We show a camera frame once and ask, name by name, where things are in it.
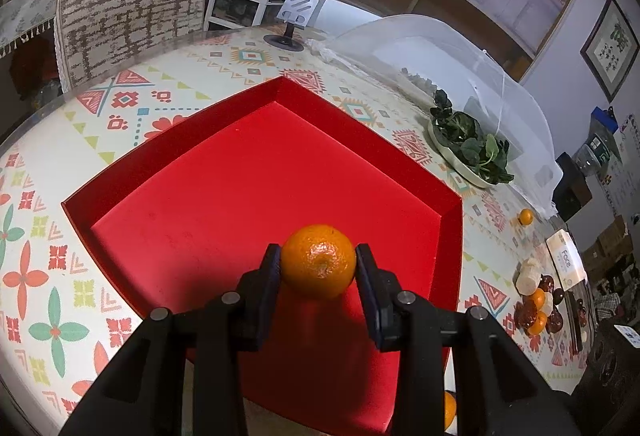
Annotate white tissue pack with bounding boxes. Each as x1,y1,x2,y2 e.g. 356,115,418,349
545,229,588,289

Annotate patterned fabric chair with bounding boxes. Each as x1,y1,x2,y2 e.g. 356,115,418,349
54,0,208,94

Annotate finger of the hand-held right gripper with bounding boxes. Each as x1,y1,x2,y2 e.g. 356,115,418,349
570,291,588,354

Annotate black box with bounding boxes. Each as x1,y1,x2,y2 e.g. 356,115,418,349
555,152,593,222

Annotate green leafy vegetables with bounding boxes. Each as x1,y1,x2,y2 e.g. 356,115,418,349
431,89,516,184

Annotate white mesh food cover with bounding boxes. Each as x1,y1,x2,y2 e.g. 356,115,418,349
305,14,563,217

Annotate grey fringed table cloth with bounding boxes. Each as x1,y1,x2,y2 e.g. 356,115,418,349
0,0,66,57

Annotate red cardboard tray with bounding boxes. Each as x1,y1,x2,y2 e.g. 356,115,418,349
61,75,463,436

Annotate grey phone stand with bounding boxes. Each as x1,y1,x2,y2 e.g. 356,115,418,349
262,0,318,52

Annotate patterned tablecloth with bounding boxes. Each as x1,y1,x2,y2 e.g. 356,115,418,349
0,24,601,436

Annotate white oval plate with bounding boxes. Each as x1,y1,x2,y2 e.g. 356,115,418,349
426,113,501,189

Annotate dark red jujube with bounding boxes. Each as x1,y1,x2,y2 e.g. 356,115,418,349
514,299,538,329

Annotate framed picture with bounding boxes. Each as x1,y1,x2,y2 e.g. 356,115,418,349
580,0,640,103

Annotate cardboard box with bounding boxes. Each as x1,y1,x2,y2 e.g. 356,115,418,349
582,216,628,267

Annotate blue box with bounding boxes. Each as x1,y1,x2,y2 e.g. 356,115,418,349
590,106,618,137

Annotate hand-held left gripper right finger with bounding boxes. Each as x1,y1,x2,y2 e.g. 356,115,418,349
355,243,576,436

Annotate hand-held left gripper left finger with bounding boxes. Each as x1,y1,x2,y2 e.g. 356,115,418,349
60,243,283,436

